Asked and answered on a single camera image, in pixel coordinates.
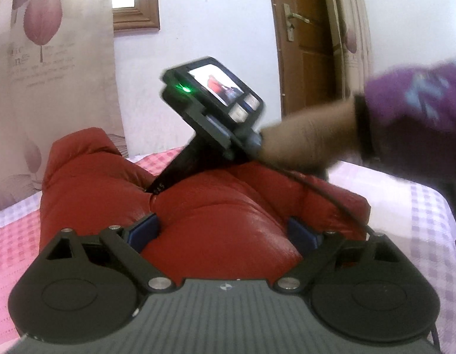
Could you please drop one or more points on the wooden door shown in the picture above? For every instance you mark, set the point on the wooden door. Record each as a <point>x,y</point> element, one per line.
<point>305,66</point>

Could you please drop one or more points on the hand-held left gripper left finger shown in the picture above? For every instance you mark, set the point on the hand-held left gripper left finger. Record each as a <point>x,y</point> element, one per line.
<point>146,229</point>

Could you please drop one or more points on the beige leaf-print curtain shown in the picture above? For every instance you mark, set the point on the beige leaf-print curtain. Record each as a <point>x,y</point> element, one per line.
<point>47,81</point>
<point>351,25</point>

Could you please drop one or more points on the wooden window frame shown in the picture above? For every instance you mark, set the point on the wooden window frame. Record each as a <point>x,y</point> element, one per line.
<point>146,7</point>

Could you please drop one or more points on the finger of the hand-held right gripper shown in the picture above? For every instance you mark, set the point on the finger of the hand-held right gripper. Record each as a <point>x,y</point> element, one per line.
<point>172,175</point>

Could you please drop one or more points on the person's right hand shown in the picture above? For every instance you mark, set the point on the person's right hand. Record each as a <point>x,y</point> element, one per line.
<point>301,140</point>

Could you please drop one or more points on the red puffer jacket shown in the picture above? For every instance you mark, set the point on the red puffer jacket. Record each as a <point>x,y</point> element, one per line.
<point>220,221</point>

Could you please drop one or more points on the checked bed sheet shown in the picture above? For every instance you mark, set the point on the checked bed sheet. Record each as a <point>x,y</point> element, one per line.
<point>14,250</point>

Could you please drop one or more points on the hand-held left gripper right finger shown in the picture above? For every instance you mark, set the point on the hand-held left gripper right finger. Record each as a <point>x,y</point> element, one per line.
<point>302,233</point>

